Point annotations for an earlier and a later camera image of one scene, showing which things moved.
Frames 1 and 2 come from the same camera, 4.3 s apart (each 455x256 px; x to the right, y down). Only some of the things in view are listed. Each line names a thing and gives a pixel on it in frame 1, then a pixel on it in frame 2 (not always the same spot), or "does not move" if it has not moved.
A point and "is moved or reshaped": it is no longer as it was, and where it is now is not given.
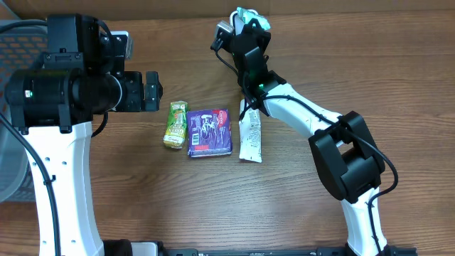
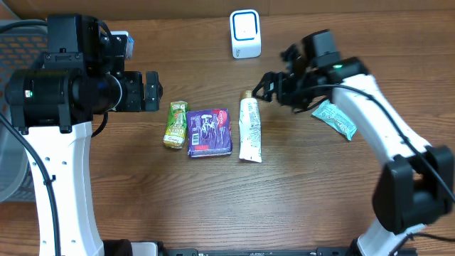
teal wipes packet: (247, 14) is moved or reshaped
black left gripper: (133, 91) does not move
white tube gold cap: (250, 134) does not move
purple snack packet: (209, 133) does not move
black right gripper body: (251, 27) → (279, 87)
